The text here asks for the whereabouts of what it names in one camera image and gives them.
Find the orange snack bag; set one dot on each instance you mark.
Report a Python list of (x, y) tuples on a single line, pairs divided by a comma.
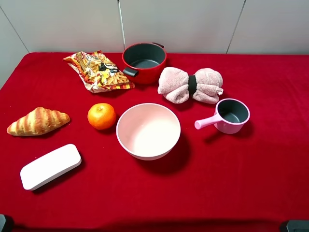
[(97, 72)]

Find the large pink bowl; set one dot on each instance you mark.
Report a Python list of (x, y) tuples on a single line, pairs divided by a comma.
[(148, 131)]

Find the white rectangular box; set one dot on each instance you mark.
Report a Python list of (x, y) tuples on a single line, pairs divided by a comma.
[(50, 166)]

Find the pink rolled towel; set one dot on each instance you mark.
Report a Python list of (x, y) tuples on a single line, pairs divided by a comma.
[(177, 86)]

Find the black object bottom right corner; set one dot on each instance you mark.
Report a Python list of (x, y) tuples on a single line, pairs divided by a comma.
[(295, 226)]

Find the red pot with black handles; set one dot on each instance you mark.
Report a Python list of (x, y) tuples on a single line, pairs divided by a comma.
[(144, 62)]

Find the golden brown croissant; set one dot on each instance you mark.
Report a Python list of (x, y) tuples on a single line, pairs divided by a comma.
[(38, 122)]

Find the orange mandarin fruit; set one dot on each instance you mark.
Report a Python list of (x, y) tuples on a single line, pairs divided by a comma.
[(101, 116)]

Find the small pink saucepan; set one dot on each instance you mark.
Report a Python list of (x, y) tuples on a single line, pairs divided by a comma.
[(229, 117)]

